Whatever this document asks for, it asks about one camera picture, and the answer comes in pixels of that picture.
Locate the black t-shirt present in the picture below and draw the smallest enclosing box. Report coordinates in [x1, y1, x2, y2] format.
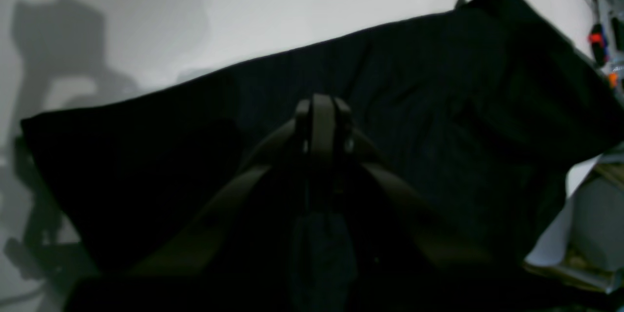
[21, 0, 623, 312]

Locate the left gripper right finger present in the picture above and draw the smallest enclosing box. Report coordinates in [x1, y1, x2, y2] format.
[325, 95, 492, 270]

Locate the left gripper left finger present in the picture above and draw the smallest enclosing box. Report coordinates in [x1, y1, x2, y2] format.
[129, 94, 325, 276]

